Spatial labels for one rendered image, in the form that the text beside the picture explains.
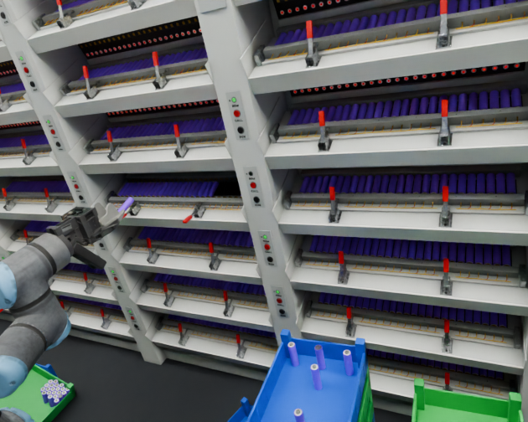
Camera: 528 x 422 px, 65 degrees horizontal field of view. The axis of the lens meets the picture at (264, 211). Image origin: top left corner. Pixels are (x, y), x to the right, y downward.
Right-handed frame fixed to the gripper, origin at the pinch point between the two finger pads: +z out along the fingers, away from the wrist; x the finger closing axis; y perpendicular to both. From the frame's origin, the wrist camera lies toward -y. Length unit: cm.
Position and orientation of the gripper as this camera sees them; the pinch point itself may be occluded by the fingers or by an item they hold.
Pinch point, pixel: (118, 214)
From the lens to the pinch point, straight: 121.8
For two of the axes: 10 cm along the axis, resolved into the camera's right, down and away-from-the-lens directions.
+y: -2.0, -8.8, -4.4
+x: -8.9, -0.3, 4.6
